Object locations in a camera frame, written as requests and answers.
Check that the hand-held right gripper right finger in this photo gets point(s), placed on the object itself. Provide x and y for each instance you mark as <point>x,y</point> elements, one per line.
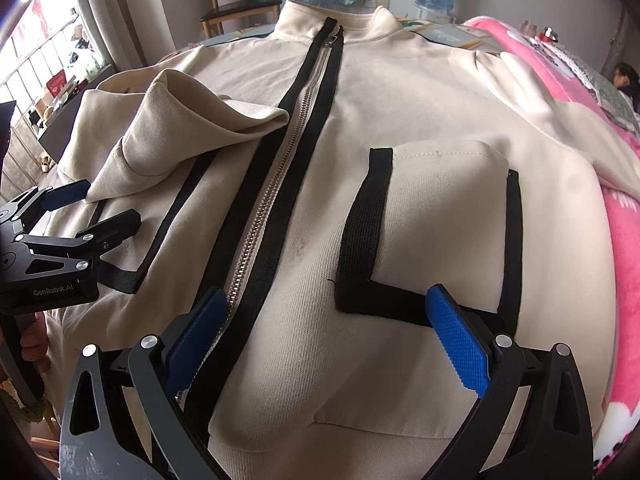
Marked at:
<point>457,345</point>

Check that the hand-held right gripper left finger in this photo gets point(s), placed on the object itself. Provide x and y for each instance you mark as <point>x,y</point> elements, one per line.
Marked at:
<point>195,340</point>

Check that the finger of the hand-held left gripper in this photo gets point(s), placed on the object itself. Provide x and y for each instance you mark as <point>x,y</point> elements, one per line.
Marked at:
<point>120,222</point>
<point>65,195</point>

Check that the cream zip jacket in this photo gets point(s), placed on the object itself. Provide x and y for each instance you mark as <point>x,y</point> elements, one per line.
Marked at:
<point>320,160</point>

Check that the person's left hand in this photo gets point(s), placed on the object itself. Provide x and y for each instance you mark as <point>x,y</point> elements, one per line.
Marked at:
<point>35,340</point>

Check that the dark side cabinet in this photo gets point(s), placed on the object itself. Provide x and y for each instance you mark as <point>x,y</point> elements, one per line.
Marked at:
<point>65,130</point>

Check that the red box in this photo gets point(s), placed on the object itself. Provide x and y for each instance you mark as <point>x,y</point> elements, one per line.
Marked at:
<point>56,82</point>

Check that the window railing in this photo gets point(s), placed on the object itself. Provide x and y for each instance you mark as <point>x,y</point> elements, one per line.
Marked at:
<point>30,85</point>

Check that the pink floral blanket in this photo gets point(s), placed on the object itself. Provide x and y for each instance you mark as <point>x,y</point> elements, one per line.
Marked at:
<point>620,240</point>

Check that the grey curtain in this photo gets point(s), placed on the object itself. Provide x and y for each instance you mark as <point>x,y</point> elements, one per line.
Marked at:
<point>130,10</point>

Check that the grey lace cloth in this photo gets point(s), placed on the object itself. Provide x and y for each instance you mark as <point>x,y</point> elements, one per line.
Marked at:
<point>590,75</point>

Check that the red bottle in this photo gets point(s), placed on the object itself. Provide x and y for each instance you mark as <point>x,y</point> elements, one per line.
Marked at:
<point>547,35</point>

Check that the white water dispenser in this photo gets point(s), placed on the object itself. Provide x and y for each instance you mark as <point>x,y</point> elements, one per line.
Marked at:
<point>430,16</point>

